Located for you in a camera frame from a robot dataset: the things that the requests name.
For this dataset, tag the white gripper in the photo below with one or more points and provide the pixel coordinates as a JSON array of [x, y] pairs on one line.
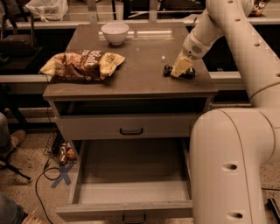
[[192, 48]]

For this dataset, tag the dark rxbar chocolate bar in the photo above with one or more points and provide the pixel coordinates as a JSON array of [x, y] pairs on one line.
[[188, 74]]

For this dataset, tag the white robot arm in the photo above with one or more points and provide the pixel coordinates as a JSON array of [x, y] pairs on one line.
[[228, 145]]

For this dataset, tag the grey drawer cabinet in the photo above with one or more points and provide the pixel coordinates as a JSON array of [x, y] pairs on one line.
[[137, 87]]

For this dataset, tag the open grey middle drawer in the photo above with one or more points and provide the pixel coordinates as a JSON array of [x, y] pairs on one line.
[[130, 179]]

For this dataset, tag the white ceramic bowl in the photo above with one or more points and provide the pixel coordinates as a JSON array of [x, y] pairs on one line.
[[115, 33]]

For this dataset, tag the yellow brown chip bag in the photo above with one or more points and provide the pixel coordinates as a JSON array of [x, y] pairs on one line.
[[82, 65]]

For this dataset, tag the white plastic bag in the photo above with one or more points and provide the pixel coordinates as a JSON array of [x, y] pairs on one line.
[[48, 10]]

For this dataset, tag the blue tape cross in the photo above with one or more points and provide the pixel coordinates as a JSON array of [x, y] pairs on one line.
[[64, 176]]

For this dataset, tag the black bag on shelf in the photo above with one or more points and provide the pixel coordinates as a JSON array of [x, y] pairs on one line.
[[18, 45]]

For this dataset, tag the black object floor corner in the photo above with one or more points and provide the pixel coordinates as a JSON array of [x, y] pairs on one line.
[[272, 205]]

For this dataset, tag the person's brown shoe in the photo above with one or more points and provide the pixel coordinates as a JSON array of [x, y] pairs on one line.
[[17, 138]]

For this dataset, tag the person's leg in jeans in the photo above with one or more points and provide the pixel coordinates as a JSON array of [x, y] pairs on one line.
[[10, 211]]

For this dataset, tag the wire basket with cans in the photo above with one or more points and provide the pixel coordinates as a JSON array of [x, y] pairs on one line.
[[59, 149]]

